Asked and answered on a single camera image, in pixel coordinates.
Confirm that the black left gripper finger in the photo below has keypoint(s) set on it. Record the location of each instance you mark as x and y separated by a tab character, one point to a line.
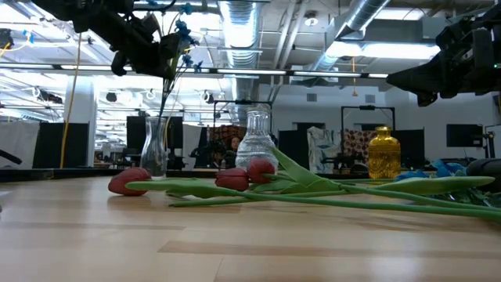
166	55
119	62

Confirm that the blue artificial flower bunch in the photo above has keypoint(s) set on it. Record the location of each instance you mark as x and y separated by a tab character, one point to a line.
446	169
182	28

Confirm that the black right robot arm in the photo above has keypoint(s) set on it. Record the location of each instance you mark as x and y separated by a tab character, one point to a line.
494	78

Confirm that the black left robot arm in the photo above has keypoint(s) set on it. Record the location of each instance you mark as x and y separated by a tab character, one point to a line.
78	9

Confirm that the amber glass vase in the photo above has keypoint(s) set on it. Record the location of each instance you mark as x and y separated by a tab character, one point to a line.
384	156

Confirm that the tall slim clear glass vase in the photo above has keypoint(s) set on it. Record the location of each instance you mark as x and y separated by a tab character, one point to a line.
154	156

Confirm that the clear ribbed bulbous glass vase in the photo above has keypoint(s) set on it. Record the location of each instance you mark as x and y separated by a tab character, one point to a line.
256	145

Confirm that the black partition panel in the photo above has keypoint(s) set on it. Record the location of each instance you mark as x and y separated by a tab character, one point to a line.
135	133
58	145
295	141
411	147

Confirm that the black monitor screen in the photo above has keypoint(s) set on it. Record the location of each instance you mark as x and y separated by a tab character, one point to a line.
464	135

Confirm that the white building column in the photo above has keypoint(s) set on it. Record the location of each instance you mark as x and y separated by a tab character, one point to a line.
80	117

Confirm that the patterned cloth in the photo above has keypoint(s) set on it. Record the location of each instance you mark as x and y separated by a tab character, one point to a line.
358	143
221	135

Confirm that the white and blue cloth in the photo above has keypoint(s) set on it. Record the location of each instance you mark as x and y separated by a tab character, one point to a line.
323	145

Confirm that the person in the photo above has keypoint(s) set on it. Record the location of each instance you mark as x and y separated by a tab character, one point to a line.
235	147

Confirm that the white partition panel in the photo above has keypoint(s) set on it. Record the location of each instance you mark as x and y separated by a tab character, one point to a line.
17	141

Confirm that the silver ventilation duct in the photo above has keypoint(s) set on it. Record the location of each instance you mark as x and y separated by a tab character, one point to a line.
240	31
354	17

